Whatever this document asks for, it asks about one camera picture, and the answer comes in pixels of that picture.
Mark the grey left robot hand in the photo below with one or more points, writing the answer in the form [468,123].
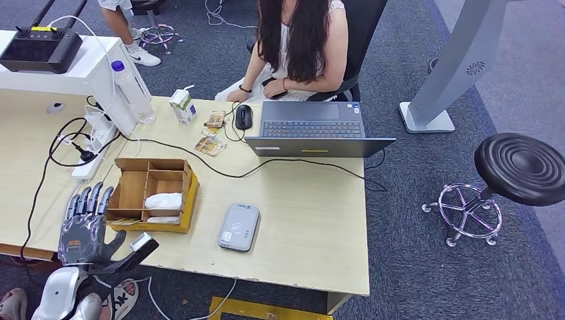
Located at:
[81,238]

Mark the person's left hand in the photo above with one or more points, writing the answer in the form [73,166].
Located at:
[275,88]

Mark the person's right hand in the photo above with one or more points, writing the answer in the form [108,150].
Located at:
[238,95]

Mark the black phone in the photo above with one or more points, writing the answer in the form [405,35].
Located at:
[269,81]

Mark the brown picture ID card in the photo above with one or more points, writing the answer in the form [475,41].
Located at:
[216,119]

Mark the wooden compartment box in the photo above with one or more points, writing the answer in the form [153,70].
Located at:
[163,176]

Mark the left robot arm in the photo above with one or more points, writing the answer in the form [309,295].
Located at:
[57,291]

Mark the person's right forearm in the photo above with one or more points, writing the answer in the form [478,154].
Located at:
[254,70]

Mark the person's left forearm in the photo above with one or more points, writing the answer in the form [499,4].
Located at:
[313,84]

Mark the yellow green picture card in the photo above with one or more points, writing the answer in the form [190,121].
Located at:
[211,132]

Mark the picture card with white border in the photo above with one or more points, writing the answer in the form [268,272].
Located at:
[210,146]

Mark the person's foot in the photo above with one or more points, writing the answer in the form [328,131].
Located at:
[129,289]
[12,304]

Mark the grey card reader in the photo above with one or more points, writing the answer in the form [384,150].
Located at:
[238,227]

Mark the standing person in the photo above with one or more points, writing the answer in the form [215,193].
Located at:
[117,26]

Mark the black computer mouse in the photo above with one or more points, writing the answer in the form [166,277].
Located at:
[243,117]

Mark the grey open laptop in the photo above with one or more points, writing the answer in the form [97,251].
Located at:
[313,125]

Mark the small milk carton with straw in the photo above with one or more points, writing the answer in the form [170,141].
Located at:
[182,108]

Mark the white power strip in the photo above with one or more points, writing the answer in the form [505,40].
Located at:
[86,170]

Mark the white printed sandal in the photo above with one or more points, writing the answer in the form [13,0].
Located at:
[120,300]

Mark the white folded item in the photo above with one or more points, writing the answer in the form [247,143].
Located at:
[163,201]
[162,220]

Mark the black office chair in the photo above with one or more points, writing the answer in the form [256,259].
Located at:
[359,35]

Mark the small black chrome stool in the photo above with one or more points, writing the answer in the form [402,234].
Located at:
[154,33]

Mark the clear bottle with blue cap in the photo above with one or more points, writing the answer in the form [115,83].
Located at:
[131,92]

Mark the white desk shelf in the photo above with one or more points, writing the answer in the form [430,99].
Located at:
[95,73]

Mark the silver kiosk stand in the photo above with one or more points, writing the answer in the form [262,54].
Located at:
[459,59]

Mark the black remote controller with antennas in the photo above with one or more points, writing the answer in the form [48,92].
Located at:
[39,50]

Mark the large black round stool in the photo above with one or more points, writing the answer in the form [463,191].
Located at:
[521,168]

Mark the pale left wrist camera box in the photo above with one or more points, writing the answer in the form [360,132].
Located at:
[141,242]

